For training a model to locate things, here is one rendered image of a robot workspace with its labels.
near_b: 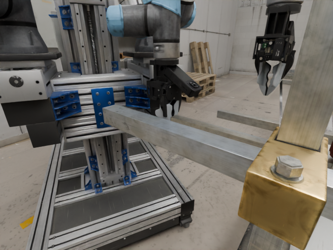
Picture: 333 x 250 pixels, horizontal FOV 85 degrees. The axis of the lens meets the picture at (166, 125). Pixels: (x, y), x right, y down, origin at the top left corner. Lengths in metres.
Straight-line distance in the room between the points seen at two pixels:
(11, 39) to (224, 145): 0.76
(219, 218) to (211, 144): 1.23
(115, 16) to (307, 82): 0.46
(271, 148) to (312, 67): 0.08
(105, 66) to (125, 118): 0.66
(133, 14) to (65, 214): 1.06
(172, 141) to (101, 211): 0.99
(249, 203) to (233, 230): 1.21
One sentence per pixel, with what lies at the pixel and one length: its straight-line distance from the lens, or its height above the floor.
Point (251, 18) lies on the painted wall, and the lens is 8.46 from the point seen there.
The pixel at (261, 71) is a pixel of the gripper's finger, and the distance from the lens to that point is 0.57.
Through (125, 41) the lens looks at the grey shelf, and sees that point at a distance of 3.52.
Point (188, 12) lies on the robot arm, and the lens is 0.96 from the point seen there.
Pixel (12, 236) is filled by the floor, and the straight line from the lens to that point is 1.60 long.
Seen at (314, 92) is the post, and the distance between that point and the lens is 0.21.
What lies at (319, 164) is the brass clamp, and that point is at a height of 0.97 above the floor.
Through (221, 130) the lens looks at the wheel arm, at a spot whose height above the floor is 0.86.
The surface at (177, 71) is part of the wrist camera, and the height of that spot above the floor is 1.00.
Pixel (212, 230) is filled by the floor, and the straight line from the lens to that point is 1.35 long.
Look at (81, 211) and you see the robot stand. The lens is 1.23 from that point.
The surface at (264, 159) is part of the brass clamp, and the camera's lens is 0.18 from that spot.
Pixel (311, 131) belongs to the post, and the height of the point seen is 0.99.
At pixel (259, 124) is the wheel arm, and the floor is 0.81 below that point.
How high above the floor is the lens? 1.06
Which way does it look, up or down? 23 degrees down
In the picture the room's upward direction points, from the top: straight up
